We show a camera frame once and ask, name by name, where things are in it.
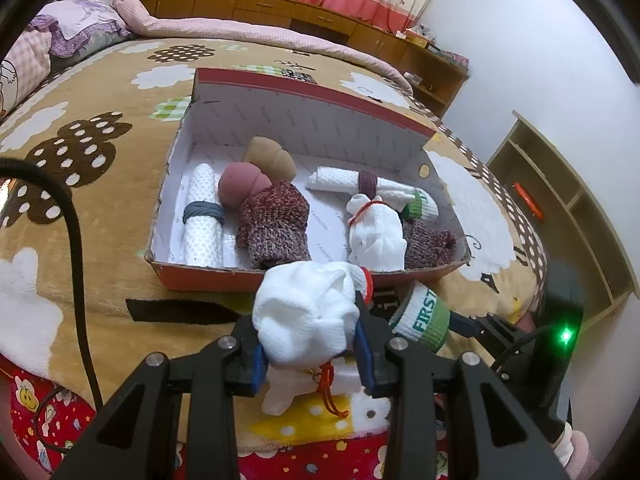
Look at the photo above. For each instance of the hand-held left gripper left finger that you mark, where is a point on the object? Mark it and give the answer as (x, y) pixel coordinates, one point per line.
(257, 367)

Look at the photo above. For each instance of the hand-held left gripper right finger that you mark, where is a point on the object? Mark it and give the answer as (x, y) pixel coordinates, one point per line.
(364, 360)

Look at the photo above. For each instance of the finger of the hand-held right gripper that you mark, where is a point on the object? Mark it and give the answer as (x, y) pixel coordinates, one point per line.
(470, 327)

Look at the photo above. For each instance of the green and white sock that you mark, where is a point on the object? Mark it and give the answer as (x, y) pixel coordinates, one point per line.
(420, 317)
(424, 205)

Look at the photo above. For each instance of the white socks red tie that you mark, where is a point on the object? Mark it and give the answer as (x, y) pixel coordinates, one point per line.
(305, 310)

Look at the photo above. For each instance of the purple knit sock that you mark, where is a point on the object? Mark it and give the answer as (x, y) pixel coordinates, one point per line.
(430, 245)
(270, 225)

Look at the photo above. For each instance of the white towel roll grey band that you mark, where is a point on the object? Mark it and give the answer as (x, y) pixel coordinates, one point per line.
(202, 240)

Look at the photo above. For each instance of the mauve sock ball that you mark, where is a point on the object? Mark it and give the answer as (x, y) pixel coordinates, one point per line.
(237, 185)

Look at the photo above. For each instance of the beige sock ball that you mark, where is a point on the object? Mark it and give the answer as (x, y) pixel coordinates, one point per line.
(270, 157)

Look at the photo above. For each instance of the pink cardboard shoe box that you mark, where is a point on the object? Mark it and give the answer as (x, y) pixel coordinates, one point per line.
(310, 125)

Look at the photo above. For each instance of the person's right forearm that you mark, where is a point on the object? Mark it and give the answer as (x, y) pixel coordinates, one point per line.
(575, 452)

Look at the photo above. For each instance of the orange object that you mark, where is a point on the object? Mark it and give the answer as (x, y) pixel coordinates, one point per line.
(530, 200)

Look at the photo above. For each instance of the light wooden shelf unit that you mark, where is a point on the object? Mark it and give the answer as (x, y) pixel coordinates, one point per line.
(550, 170)

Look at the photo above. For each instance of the sheep printed blanket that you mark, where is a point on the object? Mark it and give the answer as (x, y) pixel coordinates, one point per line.
(100, 270)

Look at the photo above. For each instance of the red printed bedsheet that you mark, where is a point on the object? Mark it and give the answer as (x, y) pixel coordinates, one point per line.
(30, 410)

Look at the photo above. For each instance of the flat boxes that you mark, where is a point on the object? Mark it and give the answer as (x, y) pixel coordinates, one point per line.
(452, 57)

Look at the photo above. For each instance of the yellow tissue box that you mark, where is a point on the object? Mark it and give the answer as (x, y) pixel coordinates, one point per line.
(417, 37)

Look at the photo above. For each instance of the pink quilt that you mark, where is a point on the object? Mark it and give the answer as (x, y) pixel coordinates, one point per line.
(225, 27)

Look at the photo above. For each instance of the wooden cabinet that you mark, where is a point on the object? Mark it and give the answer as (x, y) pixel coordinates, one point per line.
(225, 2)

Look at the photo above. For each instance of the pink checked cartoon pillow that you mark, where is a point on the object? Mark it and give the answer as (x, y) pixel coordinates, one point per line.
(25, 60)

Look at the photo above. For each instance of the purple ruffled pillow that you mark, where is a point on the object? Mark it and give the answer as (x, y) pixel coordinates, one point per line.
(85, 20)

